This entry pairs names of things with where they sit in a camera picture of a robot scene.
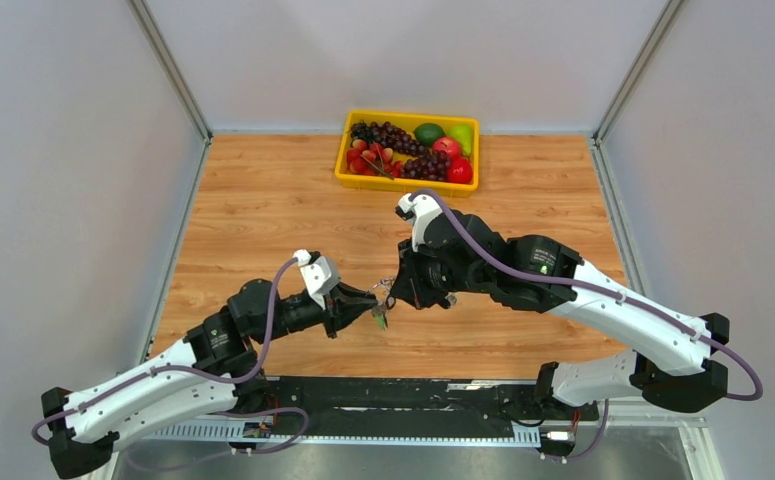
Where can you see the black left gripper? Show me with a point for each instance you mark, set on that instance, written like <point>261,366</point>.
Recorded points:
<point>344,304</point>

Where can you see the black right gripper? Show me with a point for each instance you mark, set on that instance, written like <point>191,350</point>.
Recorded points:
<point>409,285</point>

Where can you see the large silver keyring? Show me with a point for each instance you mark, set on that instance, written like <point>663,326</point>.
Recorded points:
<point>382,291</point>

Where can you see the black key tag with key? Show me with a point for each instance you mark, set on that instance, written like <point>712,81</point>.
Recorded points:
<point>450,301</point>

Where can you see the green key tag with key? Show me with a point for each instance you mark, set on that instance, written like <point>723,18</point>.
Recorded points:
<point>379,315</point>

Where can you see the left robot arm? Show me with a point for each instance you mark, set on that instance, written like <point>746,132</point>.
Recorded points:
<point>213,369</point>

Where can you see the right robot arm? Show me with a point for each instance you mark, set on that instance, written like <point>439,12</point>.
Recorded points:
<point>668,361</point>

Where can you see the yellow fruit tray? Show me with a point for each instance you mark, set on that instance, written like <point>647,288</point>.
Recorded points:
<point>407,121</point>

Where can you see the red tomato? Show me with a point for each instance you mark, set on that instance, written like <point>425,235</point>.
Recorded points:
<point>460,171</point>

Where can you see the dark grape bunch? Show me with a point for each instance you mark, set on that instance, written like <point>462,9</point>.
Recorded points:
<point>419,162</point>

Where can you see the red strawberries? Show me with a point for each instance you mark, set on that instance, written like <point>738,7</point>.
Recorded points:
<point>372,159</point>

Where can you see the red apple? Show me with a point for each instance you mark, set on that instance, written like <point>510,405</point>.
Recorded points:
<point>447,147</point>

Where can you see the green avocado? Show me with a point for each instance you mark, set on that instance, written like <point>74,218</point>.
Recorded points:
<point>428,133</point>

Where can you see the green pear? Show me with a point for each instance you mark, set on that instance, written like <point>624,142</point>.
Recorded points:
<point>464,135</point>

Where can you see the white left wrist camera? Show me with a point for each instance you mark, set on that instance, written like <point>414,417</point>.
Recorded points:
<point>319,273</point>

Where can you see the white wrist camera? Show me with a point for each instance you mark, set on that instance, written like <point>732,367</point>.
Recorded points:
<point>419,209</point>
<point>319,273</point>

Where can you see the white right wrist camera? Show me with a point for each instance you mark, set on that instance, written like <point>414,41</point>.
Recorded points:
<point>419,209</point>

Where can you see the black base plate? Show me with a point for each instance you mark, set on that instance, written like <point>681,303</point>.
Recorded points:
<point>366,405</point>

